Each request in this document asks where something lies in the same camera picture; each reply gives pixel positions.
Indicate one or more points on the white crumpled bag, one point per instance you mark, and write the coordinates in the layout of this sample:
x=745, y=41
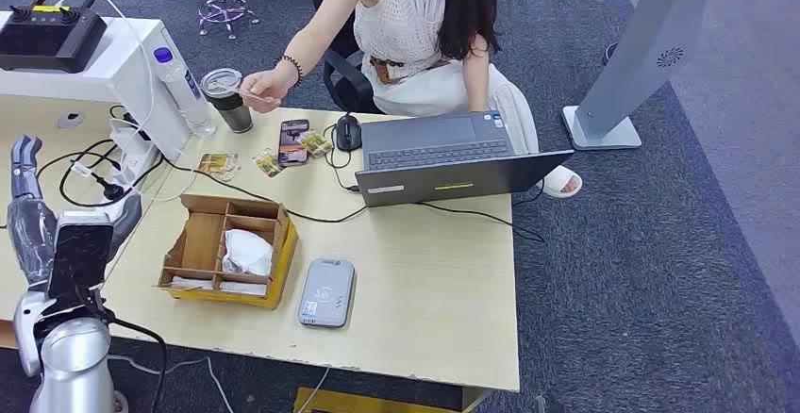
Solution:
x=247, y=251

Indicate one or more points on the black computer mouse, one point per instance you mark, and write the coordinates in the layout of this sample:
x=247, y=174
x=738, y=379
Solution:
x=348, y=134

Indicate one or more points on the grey round desk grommet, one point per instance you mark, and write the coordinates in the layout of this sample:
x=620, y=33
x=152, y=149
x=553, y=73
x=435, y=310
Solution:
x=70, y=120

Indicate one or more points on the wooden desk side panel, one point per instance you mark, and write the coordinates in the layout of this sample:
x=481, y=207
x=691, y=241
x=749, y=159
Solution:
x=6, y=334

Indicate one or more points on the black office chair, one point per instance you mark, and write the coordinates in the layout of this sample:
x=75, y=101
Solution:
x=350, y=88

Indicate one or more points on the golden hotel card in wrapper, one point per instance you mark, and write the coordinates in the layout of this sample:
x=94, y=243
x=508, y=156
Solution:
x=219, y=166

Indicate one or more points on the yellow object under desk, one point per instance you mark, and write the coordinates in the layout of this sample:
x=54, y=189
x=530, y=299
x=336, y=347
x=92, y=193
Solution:
x=375, y=403

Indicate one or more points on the grey card reader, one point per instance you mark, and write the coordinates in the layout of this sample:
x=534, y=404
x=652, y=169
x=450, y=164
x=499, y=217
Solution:
x=325, y=291

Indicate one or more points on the smartphone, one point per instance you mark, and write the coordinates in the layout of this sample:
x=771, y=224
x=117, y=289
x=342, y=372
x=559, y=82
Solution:
x=294, y=148

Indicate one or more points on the white sandal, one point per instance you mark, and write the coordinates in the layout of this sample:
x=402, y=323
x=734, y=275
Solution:
x=556, y=179

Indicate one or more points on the person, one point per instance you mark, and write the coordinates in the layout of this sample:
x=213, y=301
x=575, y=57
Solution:
x=406, y=23

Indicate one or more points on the grey kiosk stand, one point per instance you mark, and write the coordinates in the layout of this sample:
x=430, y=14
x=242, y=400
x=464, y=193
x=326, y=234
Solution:
x=644, y=41

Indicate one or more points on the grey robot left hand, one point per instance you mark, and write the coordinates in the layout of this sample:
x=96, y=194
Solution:
x=31, y=241

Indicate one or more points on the white desktop stand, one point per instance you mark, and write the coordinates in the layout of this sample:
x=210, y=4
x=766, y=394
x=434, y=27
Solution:
x=119, y=66

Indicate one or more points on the cardboard divider box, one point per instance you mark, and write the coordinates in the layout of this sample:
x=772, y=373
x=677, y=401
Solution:
x=200, y=235

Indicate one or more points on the white power strip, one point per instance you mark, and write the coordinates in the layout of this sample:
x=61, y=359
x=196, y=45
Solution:
x=134, y=160

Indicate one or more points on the person's right forearm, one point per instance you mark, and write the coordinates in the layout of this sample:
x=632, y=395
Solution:
x=315, y=38

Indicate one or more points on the white paper sleeve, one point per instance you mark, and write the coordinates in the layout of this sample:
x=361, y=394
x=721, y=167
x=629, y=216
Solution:
x=244, y=288

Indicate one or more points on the grey laptop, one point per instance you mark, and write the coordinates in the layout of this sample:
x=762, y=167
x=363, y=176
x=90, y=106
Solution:
x=437, y=141

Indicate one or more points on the person's right hand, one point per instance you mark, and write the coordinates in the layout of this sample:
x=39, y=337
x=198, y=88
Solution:
x=265, y=88

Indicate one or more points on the small yellow green card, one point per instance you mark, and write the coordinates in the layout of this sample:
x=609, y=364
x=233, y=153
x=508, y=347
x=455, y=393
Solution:
x=269, y=163

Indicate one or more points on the clear water bottle blue cap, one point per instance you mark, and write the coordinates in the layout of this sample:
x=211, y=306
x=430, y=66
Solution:
x=187, y=98

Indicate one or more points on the dark tumbler with clear lid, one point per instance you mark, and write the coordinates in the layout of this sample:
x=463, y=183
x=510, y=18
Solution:
x=234, y=116

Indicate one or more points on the person's left forearm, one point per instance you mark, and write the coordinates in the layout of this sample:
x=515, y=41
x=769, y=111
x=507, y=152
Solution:
x=476, y=85

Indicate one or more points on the black remote controller with antennas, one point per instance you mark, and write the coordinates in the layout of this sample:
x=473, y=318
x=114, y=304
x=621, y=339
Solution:
x=50, y=38

